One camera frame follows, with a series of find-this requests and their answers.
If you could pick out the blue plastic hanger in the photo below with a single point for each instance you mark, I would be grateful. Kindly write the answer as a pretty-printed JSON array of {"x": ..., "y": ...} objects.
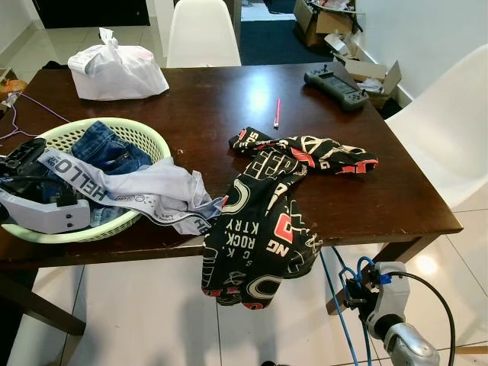
[{"x": 335, "y": 299}]

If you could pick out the black red printed shirt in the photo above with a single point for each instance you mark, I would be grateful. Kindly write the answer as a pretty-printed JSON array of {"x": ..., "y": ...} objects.
[{"x": 259, "y": 229}]

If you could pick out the white hello print garment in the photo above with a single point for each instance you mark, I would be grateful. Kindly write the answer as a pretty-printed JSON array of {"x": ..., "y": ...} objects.
[{"x": 152, "y": 187}]

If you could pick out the white plastic chair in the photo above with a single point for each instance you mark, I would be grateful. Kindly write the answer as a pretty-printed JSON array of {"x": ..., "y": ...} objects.
[
  {"x": 202, "y": 34},
  {"x": 450, "y": 137}
]

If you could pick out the dark blue jeans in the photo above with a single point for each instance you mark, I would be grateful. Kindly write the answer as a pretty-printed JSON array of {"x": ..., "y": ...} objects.
[{"x": 107, "y": 149}]

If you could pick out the light blue denim garment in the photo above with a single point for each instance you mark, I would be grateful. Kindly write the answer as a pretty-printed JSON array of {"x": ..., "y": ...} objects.
[{"x": 114, "y": 215}]

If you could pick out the brown cardboard box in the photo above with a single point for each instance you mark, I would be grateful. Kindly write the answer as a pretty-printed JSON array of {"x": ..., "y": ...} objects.
[
  {"x": 9, "y": 80},
  {"x": 320, "y": 23}
]

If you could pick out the green laundry basket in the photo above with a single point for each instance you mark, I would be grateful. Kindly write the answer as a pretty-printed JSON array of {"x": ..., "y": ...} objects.
[{"x": 114, "y": 229}]

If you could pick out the white tied plastic bag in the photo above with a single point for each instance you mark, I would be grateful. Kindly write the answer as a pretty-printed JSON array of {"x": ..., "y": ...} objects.
[{"x": 118, "y": 72}]

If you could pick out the cardboard box white packing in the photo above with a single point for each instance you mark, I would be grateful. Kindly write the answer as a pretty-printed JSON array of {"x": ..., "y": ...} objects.
[{"x": 374, "y": 72}]

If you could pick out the black handheld controller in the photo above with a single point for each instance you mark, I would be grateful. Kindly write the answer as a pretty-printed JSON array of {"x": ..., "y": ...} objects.
[{"x": 335, "y": 88}]

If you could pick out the pink pen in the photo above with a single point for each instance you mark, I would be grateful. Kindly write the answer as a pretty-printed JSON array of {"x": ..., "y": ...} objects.
[{"x": 277, "y": 113}]

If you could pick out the navy floor rug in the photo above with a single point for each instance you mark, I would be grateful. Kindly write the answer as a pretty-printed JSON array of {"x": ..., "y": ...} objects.
[{"x": 274, "y": 46}]

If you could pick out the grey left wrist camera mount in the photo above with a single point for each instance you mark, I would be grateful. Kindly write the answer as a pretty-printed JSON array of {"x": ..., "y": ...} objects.
[{"x": 46, "y": 216}]

